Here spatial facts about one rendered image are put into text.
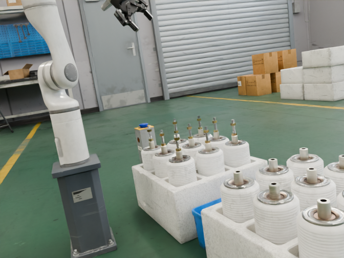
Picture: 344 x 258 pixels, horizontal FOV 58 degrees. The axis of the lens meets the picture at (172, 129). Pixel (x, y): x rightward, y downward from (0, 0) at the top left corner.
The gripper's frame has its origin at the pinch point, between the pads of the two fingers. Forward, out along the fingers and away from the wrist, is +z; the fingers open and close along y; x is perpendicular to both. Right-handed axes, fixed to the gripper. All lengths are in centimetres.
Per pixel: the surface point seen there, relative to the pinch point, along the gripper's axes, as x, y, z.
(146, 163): 18, -33, 38
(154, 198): 11, -45, 47
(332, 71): 68, 207, 144
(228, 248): -30, -58, 56
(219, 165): -9, -28, 53
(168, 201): -1, -47, 48
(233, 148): -10, -19, 54
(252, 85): 209, 269, 138
